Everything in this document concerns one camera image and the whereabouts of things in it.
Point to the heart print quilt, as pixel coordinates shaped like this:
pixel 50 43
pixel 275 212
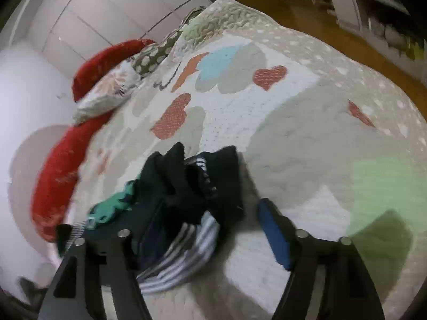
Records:
pixel 300 140

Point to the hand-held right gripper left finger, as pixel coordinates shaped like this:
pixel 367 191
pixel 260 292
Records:
pixel 125 265

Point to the white wardrobe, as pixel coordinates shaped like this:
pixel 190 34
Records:
pixel 110 10

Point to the long red bolster pillow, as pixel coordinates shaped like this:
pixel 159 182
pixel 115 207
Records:
pixel 60 173

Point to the grey striped garment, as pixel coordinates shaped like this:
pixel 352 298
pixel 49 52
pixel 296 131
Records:
pixel 190 256

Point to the floral pillow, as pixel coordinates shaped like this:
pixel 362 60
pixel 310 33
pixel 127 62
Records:
pixel 106 90

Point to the green garment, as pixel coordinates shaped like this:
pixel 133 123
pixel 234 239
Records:
pixel 111 203

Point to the brown polka dot pillow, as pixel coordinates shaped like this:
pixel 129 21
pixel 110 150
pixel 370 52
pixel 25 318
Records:
pixel 151 56

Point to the cluttered shelf unit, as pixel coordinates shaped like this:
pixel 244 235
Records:
pixel 383 10

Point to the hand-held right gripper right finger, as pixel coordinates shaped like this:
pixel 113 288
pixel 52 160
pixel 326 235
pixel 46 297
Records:
pixel 274 230

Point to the black pants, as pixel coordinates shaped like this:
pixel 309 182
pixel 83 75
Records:
pixel 186 180

